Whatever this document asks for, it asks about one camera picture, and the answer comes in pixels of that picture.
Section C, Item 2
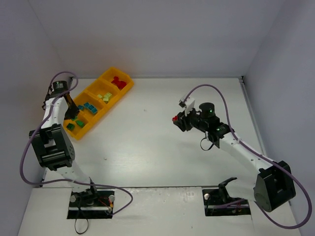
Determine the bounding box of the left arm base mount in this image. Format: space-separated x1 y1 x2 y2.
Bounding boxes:
67 189 115 219

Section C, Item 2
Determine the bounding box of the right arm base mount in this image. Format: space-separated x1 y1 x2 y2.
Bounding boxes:
202 177 251 217

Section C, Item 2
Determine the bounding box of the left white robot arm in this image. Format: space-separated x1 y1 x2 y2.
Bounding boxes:
29 81 96 201

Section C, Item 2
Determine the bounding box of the dark green lego brick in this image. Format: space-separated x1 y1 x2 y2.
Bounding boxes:
75 120 85 128

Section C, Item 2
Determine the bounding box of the light blue lego brick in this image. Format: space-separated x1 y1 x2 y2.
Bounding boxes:
88 105 98 115

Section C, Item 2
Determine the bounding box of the red arch lego piece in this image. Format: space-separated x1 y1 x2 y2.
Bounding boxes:
118 81 126 90

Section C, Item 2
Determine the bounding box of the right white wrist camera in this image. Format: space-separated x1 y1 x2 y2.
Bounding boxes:
179 96 195 117

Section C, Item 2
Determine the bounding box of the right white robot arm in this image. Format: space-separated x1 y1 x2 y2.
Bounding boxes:
172 102 296 212

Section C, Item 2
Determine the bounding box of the large red rounded lego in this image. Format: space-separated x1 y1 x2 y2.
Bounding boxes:
111 76 120 86

